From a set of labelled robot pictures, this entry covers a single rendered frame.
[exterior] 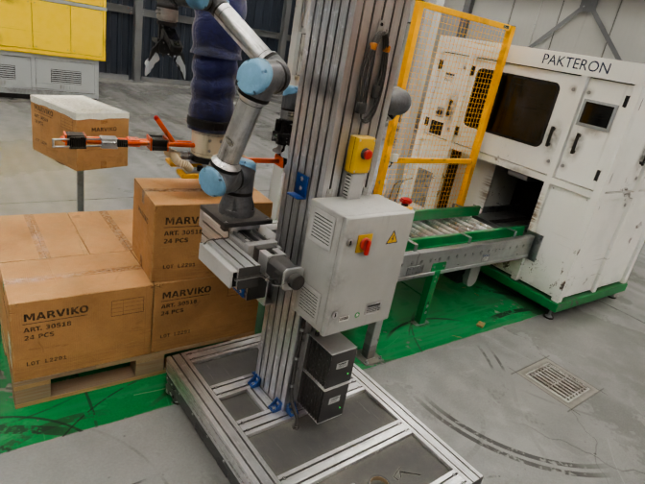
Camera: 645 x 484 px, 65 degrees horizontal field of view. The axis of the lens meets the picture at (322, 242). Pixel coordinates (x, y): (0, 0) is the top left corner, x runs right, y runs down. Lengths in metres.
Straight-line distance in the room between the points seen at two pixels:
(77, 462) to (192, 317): 0.82
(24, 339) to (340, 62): 1.75
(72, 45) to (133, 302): 7.56
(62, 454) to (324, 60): 1.89
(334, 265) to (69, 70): 8.46
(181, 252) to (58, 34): 7.48
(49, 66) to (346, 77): 8.30
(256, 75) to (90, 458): 1.69
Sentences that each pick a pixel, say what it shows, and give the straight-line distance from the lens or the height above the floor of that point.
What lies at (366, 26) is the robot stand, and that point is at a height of 1.82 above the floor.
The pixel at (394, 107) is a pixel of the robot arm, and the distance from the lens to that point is 2.31.
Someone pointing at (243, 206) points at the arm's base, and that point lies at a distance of 2.06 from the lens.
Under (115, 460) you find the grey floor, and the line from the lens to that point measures 2.46.
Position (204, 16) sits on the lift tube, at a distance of 2.44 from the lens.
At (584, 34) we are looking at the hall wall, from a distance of 11.65.
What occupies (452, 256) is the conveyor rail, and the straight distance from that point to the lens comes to 3.61.
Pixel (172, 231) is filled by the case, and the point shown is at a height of 0.81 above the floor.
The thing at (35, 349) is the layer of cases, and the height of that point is 0.30.
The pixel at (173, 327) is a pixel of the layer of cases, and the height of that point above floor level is 0.27.
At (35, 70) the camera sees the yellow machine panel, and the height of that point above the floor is 0.46.
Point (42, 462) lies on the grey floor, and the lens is 2.50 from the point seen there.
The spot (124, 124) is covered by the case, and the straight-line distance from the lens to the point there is 4.02.
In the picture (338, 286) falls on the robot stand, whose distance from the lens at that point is 1.79.
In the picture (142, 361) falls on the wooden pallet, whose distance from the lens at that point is 2.78.
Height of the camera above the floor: 1.77
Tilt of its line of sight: 22 degrees down
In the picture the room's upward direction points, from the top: 11 degrees clockwise
